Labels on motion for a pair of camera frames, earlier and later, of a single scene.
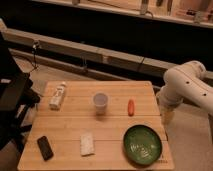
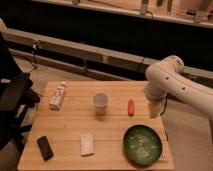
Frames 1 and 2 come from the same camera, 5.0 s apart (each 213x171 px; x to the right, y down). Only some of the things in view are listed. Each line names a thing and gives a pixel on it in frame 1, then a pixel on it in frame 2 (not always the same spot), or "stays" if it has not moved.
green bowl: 142,145 stays
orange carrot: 131,107 stays
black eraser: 45,148 stays
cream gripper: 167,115 to 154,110
